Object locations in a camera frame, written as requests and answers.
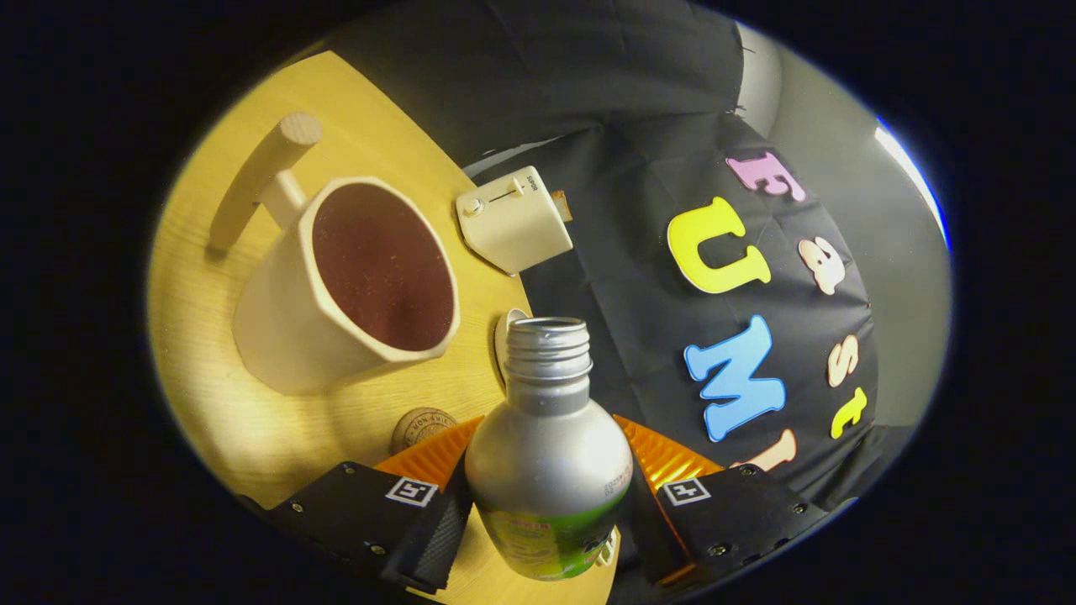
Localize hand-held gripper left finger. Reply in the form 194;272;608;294
240;416;484;593

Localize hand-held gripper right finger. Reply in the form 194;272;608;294
614;413;858;589

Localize round cork coaster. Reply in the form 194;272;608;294
391;408;459;456

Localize silver bottle with green label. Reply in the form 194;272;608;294
464;317;634;582

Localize cream cup with wooden handle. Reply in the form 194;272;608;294
206;112;462;397

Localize small white plate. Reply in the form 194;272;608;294
494;308;532;387

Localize wooden table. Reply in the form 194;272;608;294
150;50;623;605

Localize cream toaster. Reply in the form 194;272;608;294
456;166;575;276

